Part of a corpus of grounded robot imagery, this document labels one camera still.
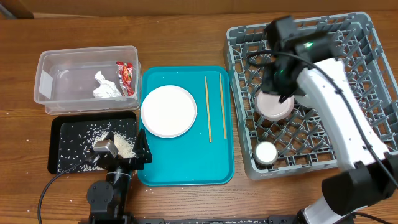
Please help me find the teal serving tray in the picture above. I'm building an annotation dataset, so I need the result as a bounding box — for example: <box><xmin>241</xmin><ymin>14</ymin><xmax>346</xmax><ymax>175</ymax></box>
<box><xmin>137</xmin><ymin>65</ymin><xmax>234</xmax><ymax>187</ymax></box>

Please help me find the white rice pile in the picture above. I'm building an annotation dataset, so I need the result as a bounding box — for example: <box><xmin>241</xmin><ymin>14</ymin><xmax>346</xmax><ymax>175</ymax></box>
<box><xmin>57</xmin><ymin>121</ymin><xmax>137</xmax><ymax>172</ymax></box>

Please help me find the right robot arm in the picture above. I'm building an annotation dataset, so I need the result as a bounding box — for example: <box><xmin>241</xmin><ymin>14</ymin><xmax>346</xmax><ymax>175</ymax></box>
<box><xmin>262</xmin><ymin>16</ymin><xmax>397</xmax><ymax>223</ymax></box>

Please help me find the small white cup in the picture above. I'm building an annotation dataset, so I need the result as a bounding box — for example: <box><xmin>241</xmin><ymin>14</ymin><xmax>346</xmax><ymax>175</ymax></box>
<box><xmin>254</xmin><ymin>141</ymin><xmax>278</xmax><ymax>166</ymax></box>

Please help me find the grey bowl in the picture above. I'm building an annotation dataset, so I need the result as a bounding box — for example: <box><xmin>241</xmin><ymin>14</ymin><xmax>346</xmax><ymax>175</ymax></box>
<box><xmin>294</xmin><ymin>95</ymin><xmax>315</xmax><ymax>109</ymax></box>

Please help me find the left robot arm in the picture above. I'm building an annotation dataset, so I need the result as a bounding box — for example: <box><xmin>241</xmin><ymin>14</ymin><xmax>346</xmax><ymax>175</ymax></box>
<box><xmin>86</xmin><ymin>129</ymin><xmax>152</xmax><ymax>224</ymax></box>

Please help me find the white napkin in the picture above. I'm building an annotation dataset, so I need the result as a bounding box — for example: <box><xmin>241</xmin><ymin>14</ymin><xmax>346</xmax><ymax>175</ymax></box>
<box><xmin>93</xmin><ymin>71</ymin><xmax>122</xmax><ymax>98</ymax></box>

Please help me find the clear plastic bin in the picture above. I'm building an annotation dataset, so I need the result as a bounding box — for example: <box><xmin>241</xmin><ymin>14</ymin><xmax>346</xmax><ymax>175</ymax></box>
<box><xmin>34</xmin><ymin>45</ymin><xmax>141</xmax><ymax>115</ymax></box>

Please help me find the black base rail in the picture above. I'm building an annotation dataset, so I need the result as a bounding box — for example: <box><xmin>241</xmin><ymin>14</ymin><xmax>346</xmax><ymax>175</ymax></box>
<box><xmin>137</xmin><ymin>215</ymin><xmax>296</xmax><ymax>224</ymax></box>

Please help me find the wooden chopstick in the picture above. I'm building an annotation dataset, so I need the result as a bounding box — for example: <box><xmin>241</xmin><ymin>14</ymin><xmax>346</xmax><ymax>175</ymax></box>
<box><xmin>205</xmin><ymin>76</ymin><xmax>212</xmax><ymax>142</ymax></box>
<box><xmin>219</xmin><ymin>73</ymin><xmax>227</xmax><ymax>139</ymax></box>

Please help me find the grey dishwasher rack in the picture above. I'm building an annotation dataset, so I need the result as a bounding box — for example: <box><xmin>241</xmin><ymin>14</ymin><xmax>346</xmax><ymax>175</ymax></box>
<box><xmin>224</xmin><ymin>12</ymin><xmax>397</xmax><ymax>180</ymax></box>

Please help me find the black plastic tray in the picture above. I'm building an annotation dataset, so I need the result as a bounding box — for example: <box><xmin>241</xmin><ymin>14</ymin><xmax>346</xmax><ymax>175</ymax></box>
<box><xmin>47</xmin><ymin>111</ymin><xmax>137</xmax><ymax>174</ymax></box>

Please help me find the red foil snack wrapper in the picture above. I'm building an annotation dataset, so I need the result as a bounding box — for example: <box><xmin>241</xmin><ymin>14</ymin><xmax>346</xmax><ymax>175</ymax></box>
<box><xmin>116</xmin><ymin>61</ymin><xmax>135</xmax><ymax>96</ymax></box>

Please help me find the large white plate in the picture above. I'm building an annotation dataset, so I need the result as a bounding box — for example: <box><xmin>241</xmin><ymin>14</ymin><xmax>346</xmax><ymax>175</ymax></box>
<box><xmin>141</xmin><ymin>85</ymin><xmax>197</xmax><ymax>138</ymax></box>

